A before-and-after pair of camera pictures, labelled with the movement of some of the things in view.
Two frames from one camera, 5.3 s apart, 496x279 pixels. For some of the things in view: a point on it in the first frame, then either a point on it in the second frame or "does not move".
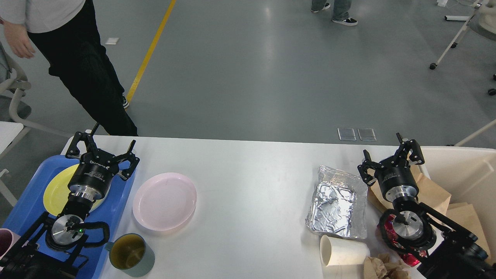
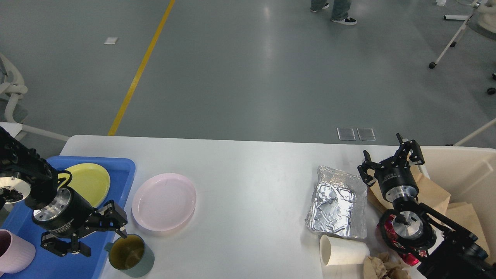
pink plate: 164,201 does not move
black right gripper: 394,175 does not move
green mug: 130,253 does not move
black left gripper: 97,167 to 67,215
